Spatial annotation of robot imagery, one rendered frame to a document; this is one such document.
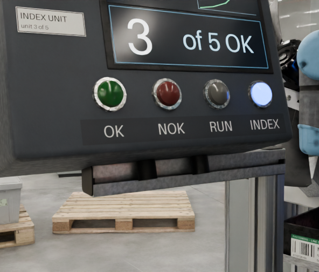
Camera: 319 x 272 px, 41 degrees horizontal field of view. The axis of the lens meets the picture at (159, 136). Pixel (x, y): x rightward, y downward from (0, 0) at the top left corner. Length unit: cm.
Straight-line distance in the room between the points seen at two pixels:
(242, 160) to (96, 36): 22
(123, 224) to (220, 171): 327
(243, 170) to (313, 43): 28
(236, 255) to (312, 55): 206
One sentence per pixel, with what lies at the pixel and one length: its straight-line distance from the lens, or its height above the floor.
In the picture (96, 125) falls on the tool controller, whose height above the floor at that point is 109.
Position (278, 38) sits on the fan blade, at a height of 129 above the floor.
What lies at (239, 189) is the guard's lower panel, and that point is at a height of 60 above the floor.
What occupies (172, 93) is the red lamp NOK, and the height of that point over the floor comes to 112.
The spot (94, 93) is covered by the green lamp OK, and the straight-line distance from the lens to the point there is 32.
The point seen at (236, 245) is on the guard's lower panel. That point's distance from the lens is 263.
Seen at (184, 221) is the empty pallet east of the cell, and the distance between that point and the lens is 372.
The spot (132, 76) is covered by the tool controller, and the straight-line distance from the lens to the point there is 34.
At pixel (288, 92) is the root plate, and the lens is 116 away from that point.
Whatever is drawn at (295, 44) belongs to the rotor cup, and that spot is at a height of 125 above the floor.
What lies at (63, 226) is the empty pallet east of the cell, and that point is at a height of 6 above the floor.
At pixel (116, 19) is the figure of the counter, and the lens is 35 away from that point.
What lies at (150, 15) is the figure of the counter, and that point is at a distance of 37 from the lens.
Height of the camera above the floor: 111
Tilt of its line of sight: 5 degrees down
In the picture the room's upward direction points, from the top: 1 degrees counter-clockwise
